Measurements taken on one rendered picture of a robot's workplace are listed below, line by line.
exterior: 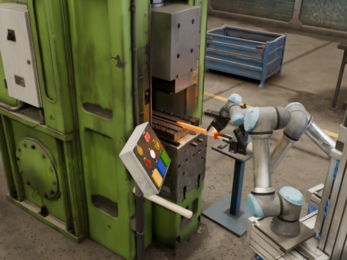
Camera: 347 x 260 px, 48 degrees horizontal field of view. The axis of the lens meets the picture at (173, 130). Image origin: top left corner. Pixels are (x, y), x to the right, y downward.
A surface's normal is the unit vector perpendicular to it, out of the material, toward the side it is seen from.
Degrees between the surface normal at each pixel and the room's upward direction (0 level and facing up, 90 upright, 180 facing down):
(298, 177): 0
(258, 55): 89
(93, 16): 89
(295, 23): 90
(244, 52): 89
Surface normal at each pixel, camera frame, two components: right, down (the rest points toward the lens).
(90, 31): -0.58, 0.35
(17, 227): 0.02, -0.89
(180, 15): 0.81, 0.28
